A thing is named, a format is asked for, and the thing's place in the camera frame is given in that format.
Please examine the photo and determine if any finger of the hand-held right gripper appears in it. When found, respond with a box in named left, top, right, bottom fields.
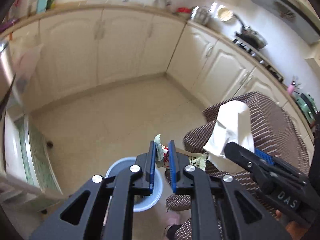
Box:
left=224, top=142, right=275, bottom=193
left=254, top=149, right=283, bottom=168

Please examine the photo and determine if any pink slipper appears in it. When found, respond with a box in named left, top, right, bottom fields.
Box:
left=166, top=212, right=182, bottom=227

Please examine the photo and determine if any stainless steel container set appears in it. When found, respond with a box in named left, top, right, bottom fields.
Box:
left=191, top=5, right=213, bottom=26

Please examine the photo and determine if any frying pan with lid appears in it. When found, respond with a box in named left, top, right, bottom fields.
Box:
left=233, top=14, right=268, bottom=49

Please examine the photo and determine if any green printed wrapper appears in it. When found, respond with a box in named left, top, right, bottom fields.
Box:
left=186, top=153, right=209, bottom=172

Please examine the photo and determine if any green white box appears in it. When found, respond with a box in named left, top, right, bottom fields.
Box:
left=295, top=92, right=318, bottom=126

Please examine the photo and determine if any hanging translucent plastic bag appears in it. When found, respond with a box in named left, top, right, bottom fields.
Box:
left=14, top=44, right=45, bottom=81

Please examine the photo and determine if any row of cream cabinet doors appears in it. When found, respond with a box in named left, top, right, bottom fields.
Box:
left=7, top=5, right=315, bottom=140

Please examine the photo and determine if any pink utensil holder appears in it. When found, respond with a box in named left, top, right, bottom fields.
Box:
left=287, top=76, right=303, bottom=95

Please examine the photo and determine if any person's leg in black pants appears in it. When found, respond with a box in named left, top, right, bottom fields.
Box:
left=164, top=225, right=181, bottom=240

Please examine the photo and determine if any gas stove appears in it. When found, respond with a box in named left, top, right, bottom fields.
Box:
left=232, top=37, right=285, bottom=83

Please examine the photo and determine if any rolling cart with green panels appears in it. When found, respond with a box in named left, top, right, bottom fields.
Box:
left=0, top=110, right=66, bottom=215

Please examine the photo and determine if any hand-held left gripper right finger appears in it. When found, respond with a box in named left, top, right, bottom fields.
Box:
left=168, top=140, right=292, bottom=240

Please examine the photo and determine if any white paper tissue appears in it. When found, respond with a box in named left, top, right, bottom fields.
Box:
left=202, top=100, right=256, bottom=171

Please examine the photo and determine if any snack wrapper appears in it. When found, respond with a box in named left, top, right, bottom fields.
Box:
left=154, top=134, right=171, bottom=168

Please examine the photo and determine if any light blue plastic bin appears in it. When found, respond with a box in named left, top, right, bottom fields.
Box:
left=105, top=157, right=164, bottom=213

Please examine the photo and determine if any white bowl on counter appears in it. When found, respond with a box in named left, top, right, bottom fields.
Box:
left=217, top=7, right=235, bottom=22

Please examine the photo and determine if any range hood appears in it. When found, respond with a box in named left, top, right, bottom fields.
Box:
left=244, top=0, right=320, bottom=46

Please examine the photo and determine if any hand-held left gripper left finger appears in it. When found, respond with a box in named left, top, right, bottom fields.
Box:
left=29, top=141, right=157, bottom=240

